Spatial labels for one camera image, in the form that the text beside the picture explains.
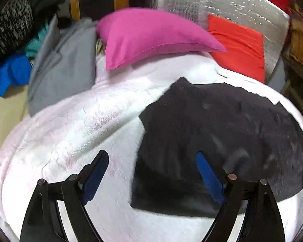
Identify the pink pillow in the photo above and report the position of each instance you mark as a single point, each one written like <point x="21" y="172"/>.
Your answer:
<point x="154" y="35"/>

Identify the grey garment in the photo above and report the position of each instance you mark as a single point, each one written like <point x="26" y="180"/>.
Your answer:
<point x="63" y="68"/>

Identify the white bed blanket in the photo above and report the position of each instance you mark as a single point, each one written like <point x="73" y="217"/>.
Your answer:
<point x="78" y="131"/>

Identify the red pillow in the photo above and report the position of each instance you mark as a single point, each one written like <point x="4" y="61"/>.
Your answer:
<point x="239" y="50"/>

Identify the wooden bench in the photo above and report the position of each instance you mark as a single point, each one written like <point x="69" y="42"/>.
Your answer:
<point x="298" y="75"/>

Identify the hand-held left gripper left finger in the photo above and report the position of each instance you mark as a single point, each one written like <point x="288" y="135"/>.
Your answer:
<point x="93" y="179"/>

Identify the teal garment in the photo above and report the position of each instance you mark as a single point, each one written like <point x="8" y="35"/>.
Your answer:
<point x="35" y="45"/>

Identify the blue garment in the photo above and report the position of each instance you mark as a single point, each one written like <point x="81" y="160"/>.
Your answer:
<point x="7" y="73"/>

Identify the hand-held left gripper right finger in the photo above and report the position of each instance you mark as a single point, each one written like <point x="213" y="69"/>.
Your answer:
<point x="210" y="179"/>

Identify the beige sofa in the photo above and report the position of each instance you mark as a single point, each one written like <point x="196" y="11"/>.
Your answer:
<point x="5" y="116"/>

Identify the wicker basket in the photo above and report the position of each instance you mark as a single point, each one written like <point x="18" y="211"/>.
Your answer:
<point x="300" y="37"/>

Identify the black white speckled garment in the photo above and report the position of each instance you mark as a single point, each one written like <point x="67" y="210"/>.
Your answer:
<point x="10" y="22"/>

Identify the silver foil insulation mat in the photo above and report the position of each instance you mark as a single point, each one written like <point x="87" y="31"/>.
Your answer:
<point x="229" y="2"/>

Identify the black quilted jacket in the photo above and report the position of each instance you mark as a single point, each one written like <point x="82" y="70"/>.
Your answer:
<point x="217" y="121"/>

